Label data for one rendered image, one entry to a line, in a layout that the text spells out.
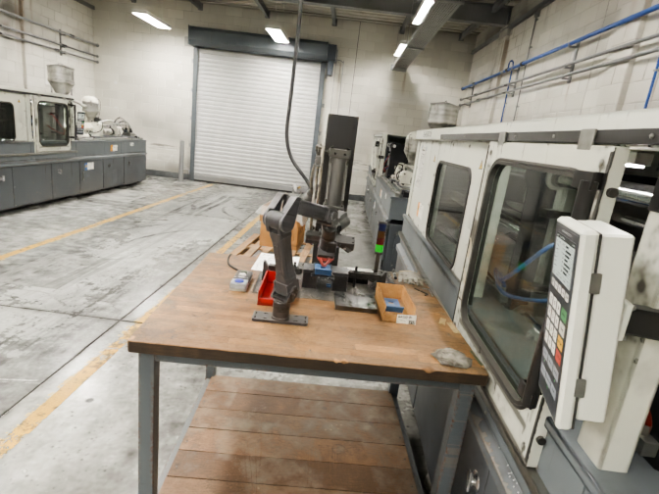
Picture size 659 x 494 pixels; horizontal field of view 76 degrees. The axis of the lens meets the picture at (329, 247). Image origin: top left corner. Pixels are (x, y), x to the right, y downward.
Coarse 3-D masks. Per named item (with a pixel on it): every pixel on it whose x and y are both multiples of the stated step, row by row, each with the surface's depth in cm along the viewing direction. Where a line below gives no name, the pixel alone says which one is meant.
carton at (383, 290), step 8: (376, 288) 185; (384, 288) 185; (392, 288) 185; (400, 288) 185; (376, 296) 183; (384, 296) 186; (392, 296) 186; (400, 296) 186; (408, 296) 173; (384, 304) 161; (400, 304) 181; (408, 304) 172; (384, 312) 162; (392, 312) 171; (408, 312) 171; (384, 320) 162; (392, 320) 162; (400, 320) 162; (408, 320) 162
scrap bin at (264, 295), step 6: (264, 276) 178; (270, 276) 187; (264, 282) 177; (270, 282) 187; (264, 288) 180; (270, 288) 180; (258, 294) 163; (264, 294) 173; (270, 294) 174; (258, 300) 163; (264, 300) 163; (270, 300) 163
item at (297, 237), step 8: (272, 200) 559; (264, 208) 512; (280, 208) 511; (296, 224) 516; (304, 224) 556; (264, 232) 521; (296, 232) 516; (304, 232) 568; (264, 240) 524; (296, 240) 519; (296, 248) 523
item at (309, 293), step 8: (320, 280) 199; (328, 280) 200; (368, 280) 207; (392, 280) 212; (256, 288) 180; (304, 288) 187; (312, 288) 188; (320, 288) 189; (328, 288) 190; (352, 288) 194; (360, 288) 195; (368, 288) 196; (296, 296) 177; (304, 296) 178; (312, 296) 179; (320, 296) 180; (328, 296) 181
